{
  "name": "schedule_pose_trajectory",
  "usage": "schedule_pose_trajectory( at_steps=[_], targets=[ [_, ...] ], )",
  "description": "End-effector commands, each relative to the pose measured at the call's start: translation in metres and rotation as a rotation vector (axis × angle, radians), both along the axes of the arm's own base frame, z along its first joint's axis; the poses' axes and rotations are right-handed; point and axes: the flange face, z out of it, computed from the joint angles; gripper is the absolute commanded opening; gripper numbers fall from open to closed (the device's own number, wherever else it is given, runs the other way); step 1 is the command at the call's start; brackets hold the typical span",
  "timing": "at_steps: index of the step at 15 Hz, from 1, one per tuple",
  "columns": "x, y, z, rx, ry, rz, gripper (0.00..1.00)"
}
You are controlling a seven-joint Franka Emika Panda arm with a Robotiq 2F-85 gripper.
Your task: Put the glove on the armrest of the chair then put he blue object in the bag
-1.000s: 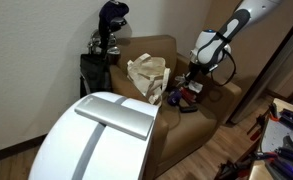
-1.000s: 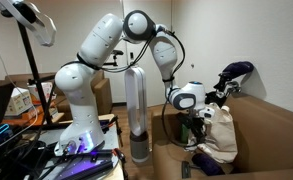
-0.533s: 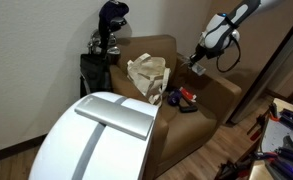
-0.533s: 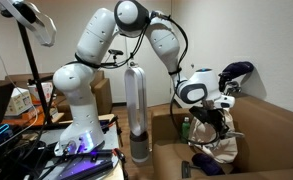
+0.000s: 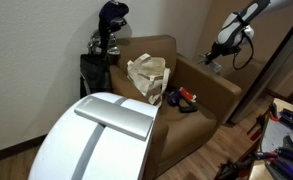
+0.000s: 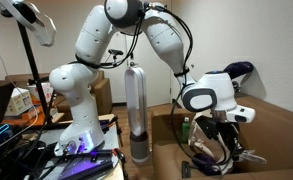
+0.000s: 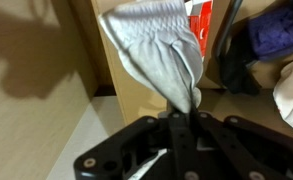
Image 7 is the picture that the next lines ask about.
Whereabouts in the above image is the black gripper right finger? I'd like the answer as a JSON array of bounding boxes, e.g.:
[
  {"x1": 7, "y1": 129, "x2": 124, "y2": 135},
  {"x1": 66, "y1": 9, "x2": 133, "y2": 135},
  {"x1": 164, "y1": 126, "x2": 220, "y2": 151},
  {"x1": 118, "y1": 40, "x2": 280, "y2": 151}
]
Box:
[{"x1": 190, "y1": 112, "x2": 293, "y2": 180}]

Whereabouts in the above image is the purple cloth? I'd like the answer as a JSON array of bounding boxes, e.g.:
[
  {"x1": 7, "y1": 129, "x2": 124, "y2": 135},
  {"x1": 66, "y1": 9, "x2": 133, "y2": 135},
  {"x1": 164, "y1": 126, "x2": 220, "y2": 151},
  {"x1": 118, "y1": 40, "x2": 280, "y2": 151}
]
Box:
[{"x1": 219, "y1": 0, "x2": 293, "y2": 96}]

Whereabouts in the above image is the red cardboard box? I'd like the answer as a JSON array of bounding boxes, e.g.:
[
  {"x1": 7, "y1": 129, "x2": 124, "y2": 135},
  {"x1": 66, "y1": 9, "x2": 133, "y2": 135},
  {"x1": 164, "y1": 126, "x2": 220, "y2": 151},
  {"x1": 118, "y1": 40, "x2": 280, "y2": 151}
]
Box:
[{"x1": 185, "y1": 0, "x2": 214, "y2": 63}]

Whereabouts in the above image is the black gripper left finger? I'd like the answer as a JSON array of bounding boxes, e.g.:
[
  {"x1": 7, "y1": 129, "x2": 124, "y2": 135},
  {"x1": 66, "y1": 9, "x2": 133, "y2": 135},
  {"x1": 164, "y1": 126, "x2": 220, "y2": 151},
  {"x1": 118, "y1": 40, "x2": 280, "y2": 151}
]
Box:
[{"x1": 74, "y1": 113, "x2": 200, "y2": 180}]

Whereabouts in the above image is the brown leather armchair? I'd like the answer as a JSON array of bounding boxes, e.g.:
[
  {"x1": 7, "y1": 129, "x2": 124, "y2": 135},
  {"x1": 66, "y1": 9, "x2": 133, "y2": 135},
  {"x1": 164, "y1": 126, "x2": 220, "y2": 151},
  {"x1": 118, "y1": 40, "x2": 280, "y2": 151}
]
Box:
[{"x1": 67, "y1": 0, "x2": 293, "y2": 144}]

